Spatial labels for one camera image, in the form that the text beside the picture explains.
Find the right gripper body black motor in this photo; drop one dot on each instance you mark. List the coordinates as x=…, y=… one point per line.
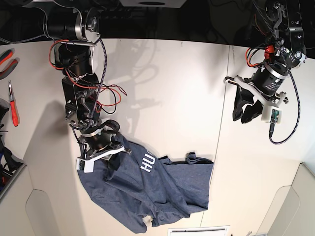
x=102, y=144

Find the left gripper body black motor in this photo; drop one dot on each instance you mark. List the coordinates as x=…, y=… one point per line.
x=268, y=78

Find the blue grey t-shirt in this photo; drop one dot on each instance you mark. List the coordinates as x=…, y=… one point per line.
x=144, y=185

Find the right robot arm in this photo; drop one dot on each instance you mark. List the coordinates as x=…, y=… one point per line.
x=73, y=25

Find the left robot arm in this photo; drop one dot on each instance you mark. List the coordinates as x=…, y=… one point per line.
x=282, y=50

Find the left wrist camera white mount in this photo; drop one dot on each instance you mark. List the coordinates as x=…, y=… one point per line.
x=272, y=111

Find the red handled screwdriver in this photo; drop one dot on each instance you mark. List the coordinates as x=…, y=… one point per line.
x=14, y=115

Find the red handled pliers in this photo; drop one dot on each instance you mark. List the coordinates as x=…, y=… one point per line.
x=7, y=56

